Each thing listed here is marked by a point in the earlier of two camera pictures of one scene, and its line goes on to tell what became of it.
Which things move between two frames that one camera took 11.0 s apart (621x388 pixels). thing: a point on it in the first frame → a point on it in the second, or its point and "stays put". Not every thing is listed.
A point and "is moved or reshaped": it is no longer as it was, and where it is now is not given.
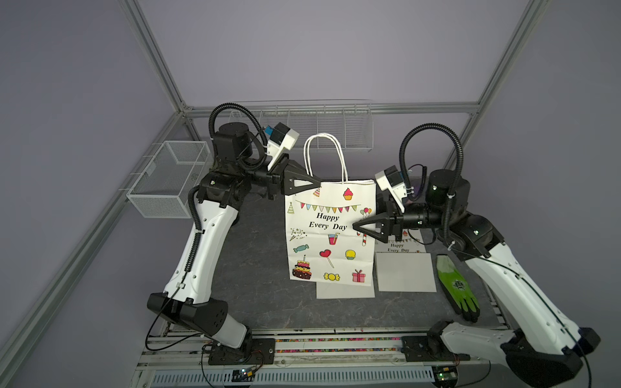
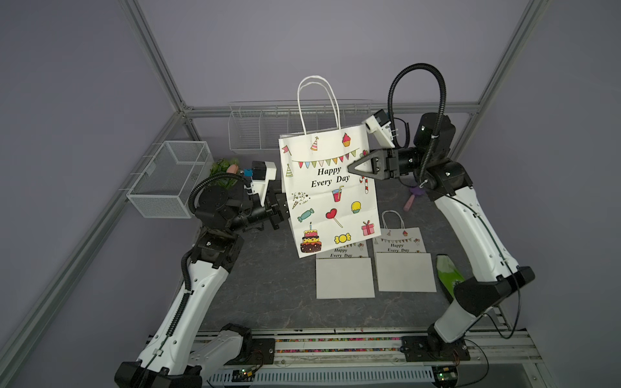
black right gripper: x=391 y=223 → x=386 y=165
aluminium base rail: x=310 y=357 stays put
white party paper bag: x=323 y=245 is moved or reshaped
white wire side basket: x=166 y=187 stays put
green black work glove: x=457 y=288 stays put
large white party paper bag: x=404 y=265 stays put
